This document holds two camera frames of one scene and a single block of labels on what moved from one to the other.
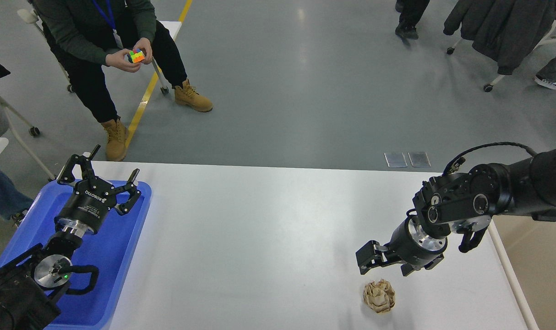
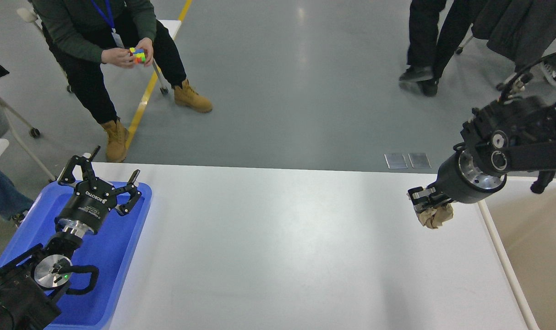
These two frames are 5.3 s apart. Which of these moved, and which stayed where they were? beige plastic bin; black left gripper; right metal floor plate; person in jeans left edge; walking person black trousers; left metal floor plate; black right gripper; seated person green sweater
Moved: black right gripper; walking person black trousers
Stayed: left metal floor plate; right metal floor plate; seated person green sweater; beige plastic bin; black left gripper; person in jeans left edge
